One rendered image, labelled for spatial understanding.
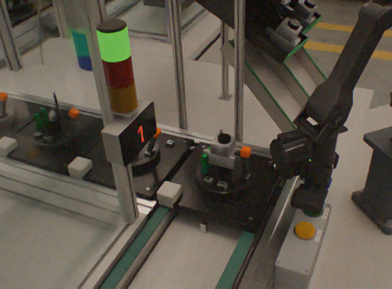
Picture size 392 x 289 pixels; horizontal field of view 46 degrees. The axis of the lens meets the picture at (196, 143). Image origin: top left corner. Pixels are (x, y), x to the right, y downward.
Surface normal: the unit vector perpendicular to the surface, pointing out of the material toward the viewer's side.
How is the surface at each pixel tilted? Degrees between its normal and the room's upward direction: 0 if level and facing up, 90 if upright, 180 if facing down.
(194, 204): 0
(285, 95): 45
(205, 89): 0
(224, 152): 90
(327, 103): 56
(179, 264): 0
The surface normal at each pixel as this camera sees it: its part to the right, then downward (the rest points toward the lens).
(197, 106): -0.04, -0.80
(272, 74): 0.55, -0.35
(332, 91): -0.78, -0.23
